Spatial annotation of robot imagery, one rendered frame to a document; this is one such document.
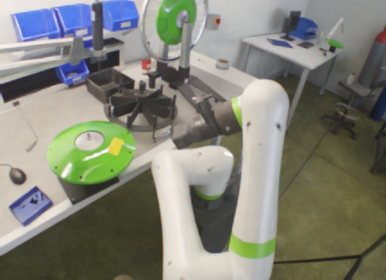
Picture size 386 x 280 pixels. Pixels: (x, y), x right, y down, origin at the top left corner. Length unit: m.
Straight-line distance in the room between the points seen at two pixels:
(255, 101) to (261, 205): 0.22
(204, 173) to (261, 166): 0.35
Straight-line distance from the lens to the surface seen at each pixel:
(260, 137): 0.51
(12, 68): 0.72
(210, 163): 0.84
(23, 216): 0.93
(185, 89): 1.36
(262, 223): 0.57
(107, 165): 0.77
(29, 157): 1.13
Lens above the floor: 1.62
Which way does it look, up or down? 38 degrees down
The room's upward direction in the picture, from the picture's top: 9 degrees clockwise
